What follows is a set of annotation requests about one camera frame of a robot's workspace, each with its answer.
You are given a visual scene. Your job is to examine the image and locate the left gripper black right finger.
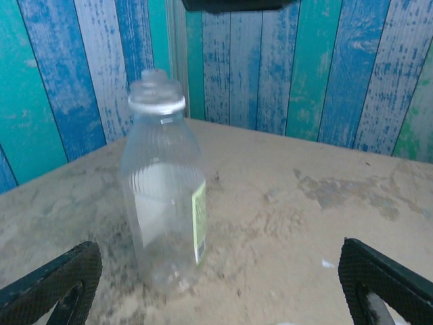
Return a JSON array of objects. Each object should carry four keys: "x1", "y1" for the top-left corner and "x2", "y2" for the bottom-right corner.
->
[{"x1": 339, "y1": 237, "x2": 433, "y2": 325}]

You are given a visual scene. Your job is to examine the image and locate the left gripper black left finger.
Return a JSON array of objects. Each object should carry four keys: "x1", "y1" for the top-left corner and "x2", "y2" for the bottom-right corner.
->
[{"x1": 0, "y1": 240, "x2": 104, "y2": 325}]

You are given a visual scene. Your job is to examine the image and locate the clear bottle with green label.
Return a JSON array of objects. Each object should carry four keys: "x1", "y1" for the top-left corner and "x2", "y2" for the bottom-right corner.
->
[{"x1": 120, "y1": 79, "x2": 208, "y2": 299}]

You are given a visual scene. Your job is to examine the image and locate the aluminium corner post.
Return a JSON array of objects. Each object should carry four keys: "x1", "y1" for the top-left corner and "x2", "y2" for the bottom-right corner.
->
[{"x1": 167, "y1": 0, "x2": 190, "y2": 119}]

